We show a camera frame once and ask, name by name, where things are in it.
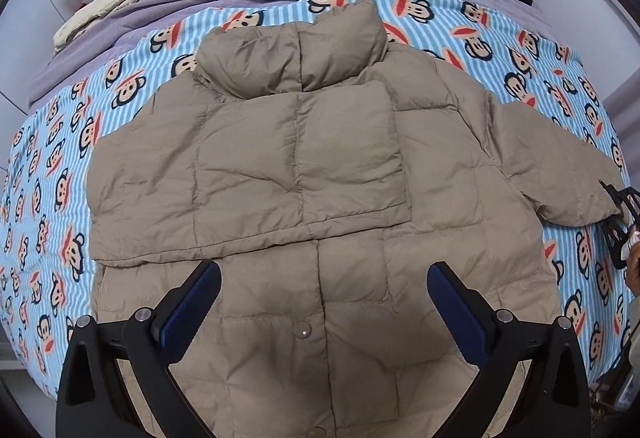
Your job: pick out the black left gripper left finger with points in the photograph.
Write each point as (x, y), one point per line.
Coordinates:
(93, 399)

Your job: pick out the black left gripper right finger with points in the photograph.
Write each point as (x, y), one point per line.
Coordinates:
(554, 400)

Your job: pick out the khaki puffer jacket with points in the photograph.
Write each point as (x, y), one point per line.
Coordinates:
(325, 169)

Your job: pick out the right hand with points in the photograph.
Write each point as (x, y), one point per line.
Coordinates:
(633, 270)

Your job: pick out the blue striped monkey blanket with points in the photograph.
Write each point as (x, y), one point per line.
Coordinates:
(46, 273)

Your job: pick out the cream folded jacket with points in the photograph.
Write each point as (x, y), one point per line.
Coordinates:
(84, 19)

